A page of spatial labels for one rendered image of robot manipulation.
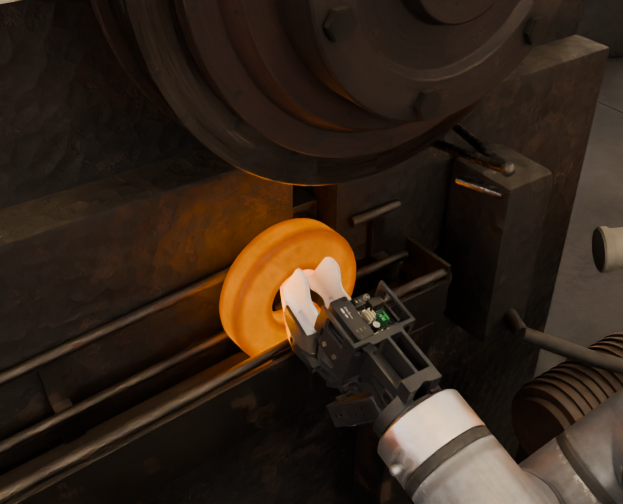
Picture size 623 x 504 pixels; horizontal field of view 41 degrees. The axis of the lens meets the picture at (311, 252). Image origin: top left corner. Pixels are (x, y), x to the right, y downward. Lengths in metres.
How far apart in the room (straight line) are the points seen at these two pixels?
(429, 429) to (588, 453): 0.16
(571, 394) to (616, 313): 1.06
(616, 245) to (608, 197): 1.50
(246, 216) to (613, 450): 0.41
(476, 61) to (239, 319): 0.33
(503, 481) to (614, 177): 2.08
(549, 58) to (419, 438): 0.58
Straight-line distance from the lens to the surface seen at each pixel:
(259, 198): 0.86
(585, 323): 2.09
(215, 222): 0.84
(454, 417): 0.72
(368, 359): 0.75
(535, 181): 0.99
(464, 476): 0.70
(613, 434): 0.80
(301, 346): 0.79
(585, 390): 1.12
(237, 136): 0.68
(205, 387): 0.82
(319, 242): 0.84
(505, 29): 0.73
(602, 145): 2.90
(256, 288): 0.81
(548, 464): 0.81
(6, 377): 0.82
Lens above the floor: 1.28
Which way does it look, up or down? 35 degrees down
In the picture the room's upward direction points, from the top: 1 degrees clockwise
